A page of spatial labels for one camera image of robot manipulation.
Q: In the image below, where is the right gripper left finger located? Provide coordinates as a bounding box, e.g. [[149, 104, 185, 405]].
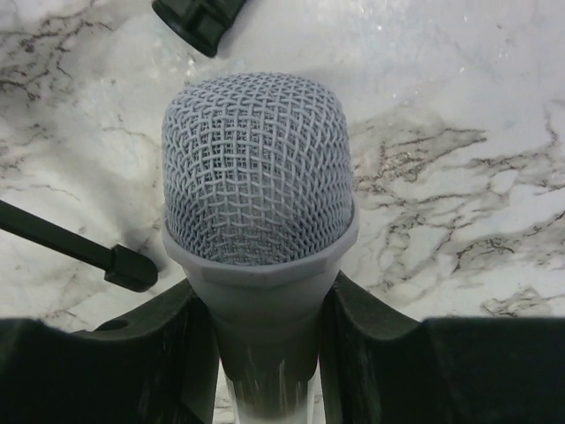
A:
[[1, 281, 218, 423]]

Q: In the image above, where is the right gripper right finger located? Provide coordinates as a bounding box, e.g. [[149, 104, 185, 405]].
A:
[[320, 274, 564, 423]]

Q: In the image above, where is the black shock-mount tripod stand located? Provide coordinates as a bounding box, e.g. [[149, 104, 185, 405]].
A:
[[1, 201, 158, 292]]

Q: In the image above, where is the white microphone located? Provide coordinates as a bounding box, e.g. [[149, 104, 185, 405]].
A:
[[162, 72, 359, 423]]

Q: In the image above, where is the black T-handle tool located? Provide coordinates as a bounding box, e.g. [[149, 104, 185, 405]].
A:
[[151, 0, 246, 57]]

